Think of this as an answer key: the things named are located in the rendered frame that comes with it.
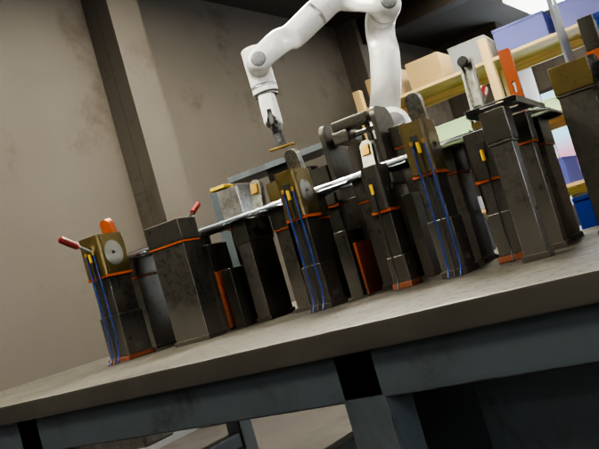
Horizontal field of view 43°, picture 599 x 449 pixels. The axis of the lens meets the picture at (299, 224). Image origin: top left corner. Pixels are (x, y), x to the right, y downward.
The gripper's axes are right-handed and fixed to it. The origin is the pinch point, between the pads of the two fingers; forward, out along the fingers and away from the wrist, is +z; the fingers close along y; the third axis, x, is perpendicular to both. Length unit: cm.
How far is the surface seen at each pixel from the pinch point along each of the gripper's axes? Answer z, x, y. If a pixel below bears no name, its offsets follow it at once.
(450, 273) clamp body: 52, 38, 76
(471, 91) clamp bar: 11, 57, 41
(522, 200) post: 42, 53, 98
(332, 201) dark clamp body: 26.1, 12.7, 23.7
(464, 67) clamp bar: 4, 58, 40
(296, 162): 17, 10, 55
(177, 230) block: 23, -26, 48
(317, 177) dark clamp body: 18.1, 10.7, 22.9
